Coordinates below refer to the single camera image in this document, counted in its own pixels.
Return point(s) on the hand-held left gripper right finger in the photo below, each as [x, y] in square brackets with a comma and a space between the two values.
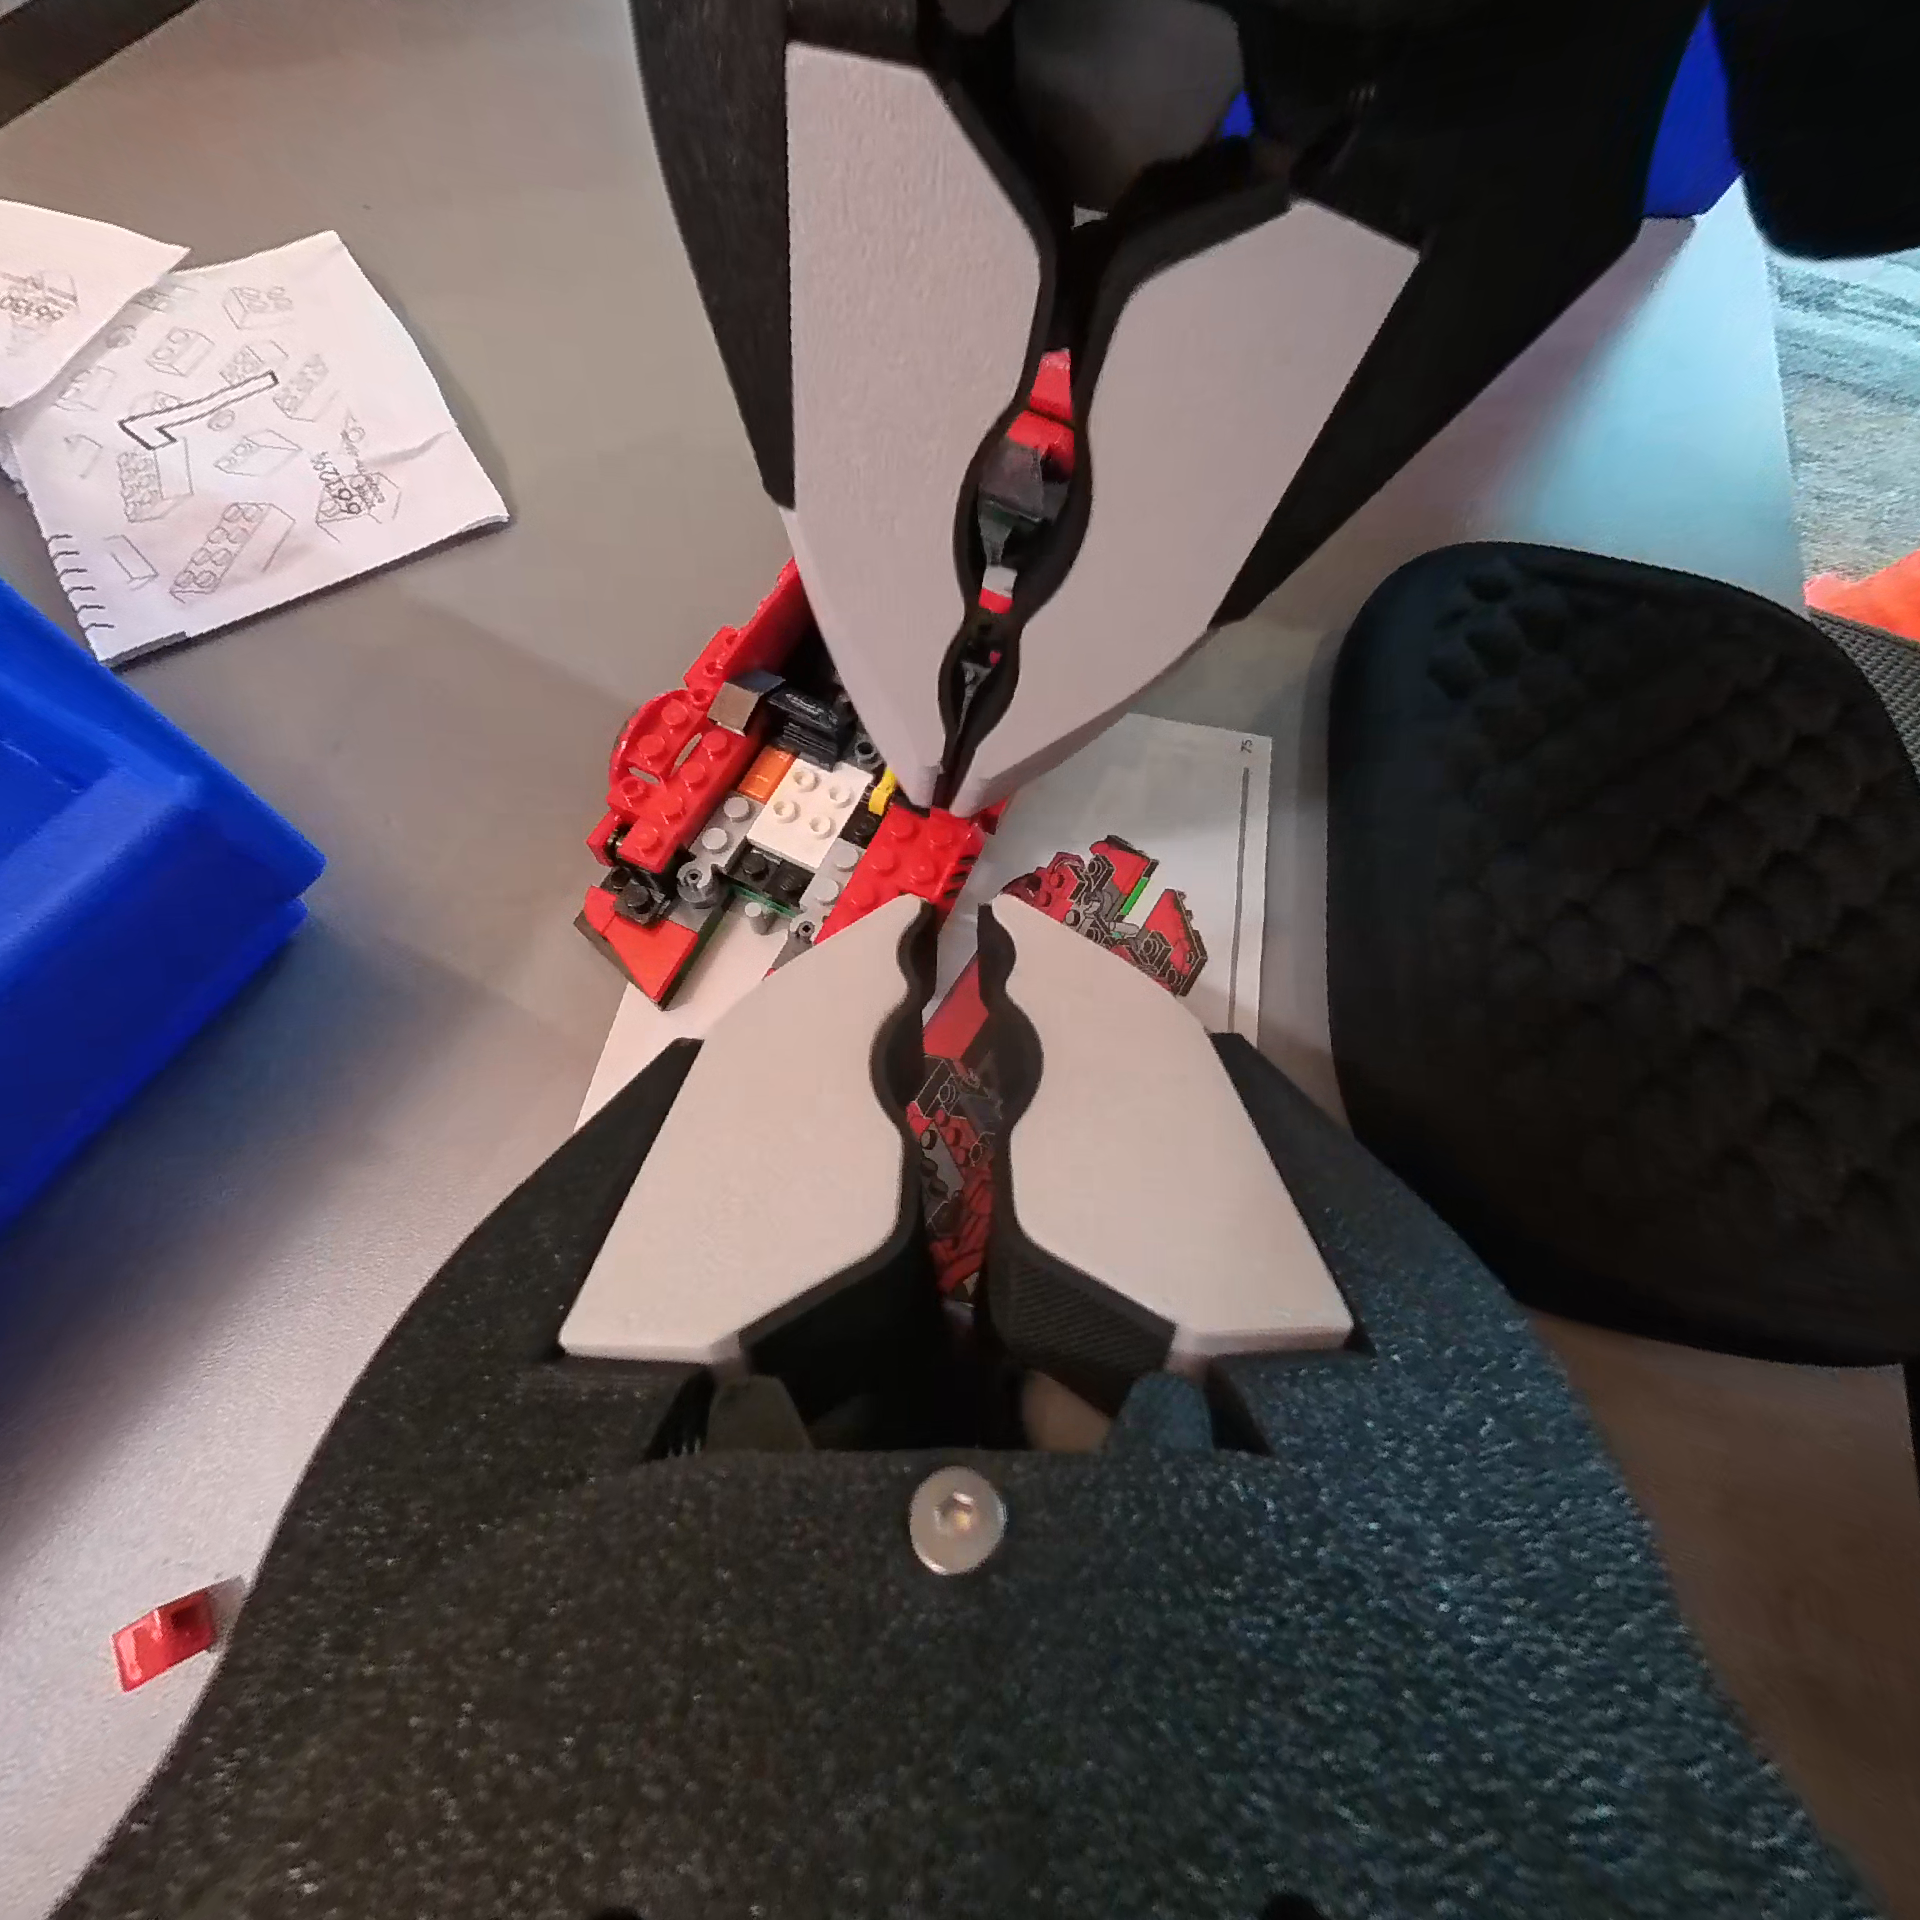
[1171, 1184]

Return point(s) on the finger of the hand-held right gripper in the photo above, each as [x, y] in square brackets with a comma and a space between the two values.
[890, 378]
[1214, 419]

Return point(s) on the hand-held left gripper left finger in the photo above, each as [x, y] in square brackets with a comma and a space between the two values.
[732, 1184]

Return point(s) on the red brick toy car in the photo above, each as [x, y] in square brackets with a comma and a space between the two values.
[674, 779]

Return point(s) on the person's right forearm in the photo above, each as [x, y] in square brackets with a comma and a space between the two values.
[1829, 119]

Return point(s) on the building instruction booklet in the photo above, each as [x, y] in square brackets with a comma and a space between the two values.
[1203, 820]

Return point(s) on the white printed paper bag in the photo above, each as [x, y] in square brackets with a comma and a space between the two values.
[76, 302]
[252, 434]

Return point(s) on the black chair armrest pad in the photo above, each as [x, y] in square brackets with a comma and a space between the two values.
[1633, 960]

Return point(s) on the blue plastic storage bin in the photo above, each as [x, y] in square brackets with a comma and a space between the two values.
[1684, 150]

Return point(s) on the orange object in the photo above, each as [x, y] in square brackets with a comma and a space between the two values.
[1869, 593]

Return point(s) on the large blue plastic bin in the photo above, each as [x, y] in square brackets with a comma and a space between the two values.
[120, 899]

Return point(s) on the black mesh office chair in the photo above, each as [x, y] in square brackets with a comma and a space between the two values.
[1876, 669]

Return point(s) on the small red toy brick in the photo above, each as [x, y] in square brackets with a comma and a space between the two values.
[170, 1632]

